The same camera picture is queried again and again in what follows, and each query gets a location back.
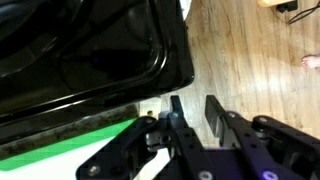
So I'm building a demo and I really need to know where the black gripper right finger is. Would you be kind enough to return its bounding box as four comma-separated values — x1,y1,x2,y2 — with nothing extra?
204,94,320,180

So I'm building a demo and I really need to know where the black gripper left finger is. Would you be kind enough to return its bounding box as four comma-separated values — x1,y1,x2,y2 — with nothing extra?
75,95,218,180

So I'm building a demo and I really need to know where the bare human foot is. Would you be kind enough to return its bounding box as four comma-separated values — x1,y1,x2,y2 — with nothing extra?
301,54,320,70

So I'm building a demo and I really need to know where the green edged white board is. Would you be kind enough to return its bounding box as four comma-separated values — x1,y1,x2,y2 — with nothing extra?
0,118,141,180

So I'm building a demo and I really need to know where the black electric stove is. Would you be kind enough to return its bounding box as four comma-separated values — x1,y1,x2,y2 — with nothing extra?
0,0,196,146

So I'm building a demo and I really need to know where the white towel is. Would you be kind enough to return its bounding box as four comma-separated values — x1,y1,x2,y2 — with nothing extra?
179,0,193,22

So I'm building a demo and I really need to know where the black power plug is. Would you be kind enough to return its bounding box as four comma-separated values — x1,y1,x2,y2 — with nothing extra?
275,0,299,14

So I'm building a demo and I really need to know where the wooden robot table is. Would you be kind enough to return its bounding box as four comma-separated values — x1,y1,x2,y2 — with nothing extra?
257,0,294,8

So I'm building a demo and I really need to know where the black floor cable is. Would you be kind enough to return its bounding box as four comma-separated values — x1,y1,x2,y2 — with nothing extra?
287,0,320,25

